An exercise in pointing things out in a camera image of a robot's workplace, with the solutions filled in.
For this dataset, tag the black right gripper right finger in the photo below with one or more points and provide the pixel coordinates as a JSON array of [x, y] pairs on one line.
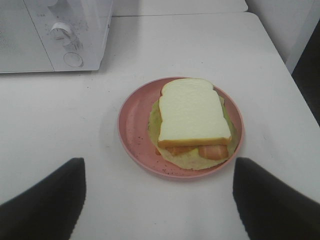
[[270, 209]]

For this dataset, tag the round door release button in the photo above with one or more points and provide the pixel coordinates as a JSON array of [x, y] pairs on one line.
[[73, 59]]

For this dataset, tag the white lower timer knob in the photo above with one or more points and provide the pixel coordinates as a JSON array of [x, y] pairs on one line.
[[62, 33]]

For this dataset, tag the white bread sandwich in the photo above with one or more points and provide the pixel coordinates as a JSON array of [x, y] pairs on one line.
[[189, 125]]

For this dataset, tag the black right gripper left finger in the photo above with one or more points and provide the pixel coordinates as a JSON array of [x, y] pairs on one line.
[[50, 209]]

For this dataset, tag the pink speckled plate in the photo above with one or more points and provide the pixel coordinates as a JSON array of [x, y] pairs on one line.
[[132, 126]]

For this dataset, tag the white microwave door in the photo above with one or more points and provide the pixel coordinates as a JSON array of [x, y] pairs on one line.
[[21, 49]]

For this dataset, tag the white microwave oven body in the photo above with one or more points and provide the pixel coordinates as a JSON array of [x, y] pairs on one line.
[[89, 19]]

